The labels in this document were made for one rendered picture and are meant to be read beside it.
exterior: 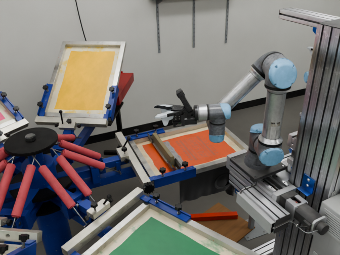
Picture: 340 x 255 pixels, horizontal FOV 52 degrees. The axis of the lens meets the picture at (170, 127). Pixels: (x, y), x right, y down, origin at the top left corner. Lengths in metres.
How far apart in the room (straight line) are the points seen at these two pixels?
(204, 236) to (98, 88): 1.58
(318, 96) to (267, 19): 3.48
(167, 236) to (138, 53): 2.83
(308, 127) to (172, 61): 2.98
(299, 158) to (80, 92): 1.84
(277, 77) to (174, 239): 1.00
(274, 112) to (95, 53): 1.96
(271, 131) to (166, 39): 2.95
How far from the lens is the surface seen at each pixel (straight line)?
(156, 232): 1.98
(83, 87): 3.00
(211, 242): 1.94
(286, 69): 1.55
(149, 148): 2.65
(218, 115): 1.59
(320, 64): 1.70
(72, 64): 3.19
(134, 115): 4.64
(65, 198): 2.08
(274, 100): 1.62
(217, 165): 2.43
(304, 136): 1.86
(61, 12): 4.06
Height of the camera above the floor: 2.39
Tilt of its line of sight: 30 degrees down
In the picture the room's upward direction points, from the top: 2 degrees counter-clockwise
